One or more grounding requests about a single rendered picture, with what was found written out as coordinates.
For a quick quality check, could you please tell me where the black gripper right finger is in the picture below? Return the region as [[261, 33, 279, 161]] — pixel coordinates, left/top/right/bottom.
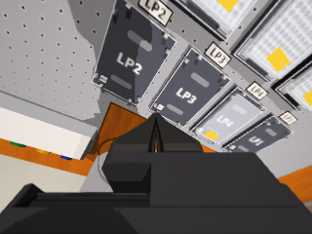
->
[[156, 112, 204, 152]]

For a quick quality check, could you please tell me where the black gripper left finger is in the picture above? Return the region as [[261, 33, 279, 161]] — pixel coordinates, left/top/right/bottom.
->
[[107, 112, 156, 154]]

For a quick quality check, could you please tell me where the grey button panel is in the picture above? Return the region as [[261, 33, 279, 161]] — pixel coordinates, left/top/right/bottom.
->
[[0, 93, 98, 160]]

